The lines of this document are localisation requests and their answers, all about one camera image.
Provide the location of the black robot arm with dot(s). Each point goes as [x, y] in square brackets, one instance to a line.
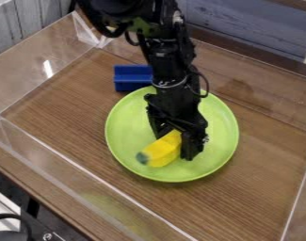
[153, 24]

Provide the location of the green round plate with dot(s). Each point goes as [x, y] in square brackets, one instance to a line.
[127, 134]

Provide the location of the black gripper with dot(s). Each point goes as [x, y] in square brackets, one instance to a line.
[173, 109]

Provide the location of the yellow toy banana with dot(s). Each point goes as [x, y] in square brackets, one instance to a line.
[162, 151]

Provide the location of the blue rectangular block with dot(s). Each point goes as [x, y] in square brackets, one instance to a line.
[131, 77]

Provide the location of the clear acrylic enclosure walls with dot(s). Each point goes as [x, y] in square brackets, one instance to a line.
[57, 95]

